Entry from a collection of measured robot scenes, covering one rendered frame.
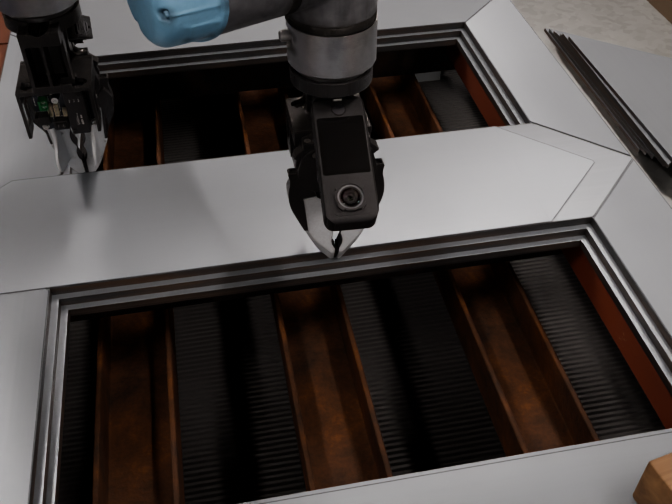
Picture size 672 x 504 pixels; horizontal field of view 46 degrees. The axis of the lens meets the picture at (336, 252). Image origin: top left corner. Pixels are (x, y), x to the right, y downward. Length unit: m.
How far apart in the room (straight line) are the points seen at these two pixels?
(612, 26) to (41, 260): 1.02
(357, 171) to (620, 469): 0.32
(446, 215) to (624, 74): 0.49
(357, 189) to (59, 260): 0.33
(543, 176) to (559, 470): 0.38
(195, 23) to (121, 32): 0.66
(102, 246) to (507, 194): 0.43
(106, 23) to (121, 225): 0.46
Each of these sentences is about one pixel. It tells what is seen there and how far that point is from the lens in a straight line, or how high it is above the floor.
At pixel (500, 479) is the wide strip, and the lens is 0.66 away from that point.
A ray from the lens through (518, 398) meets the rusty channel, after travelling 0.91.
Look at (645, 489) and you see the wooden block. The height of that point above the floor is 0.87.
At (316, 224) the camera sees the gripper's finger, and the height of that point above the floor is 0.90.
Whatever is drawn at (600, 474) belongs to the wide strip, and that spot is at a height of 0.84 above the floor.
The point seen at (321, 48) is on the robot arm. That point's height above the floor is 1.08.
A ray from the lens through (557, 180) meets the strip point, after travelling 0.93.
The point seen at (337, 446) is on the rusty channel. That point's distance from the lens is 0.85.
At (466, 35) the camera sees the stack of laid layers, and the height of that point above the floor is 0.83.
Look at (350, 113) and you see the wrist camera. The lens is 0.69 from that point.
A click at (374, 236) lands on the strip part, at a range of 0.82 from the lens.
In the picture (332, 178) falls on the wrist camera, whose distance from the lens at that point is 0.66.
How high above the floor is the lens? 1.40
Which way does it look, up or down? 43 degrees down
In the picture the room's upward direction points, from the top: straight up
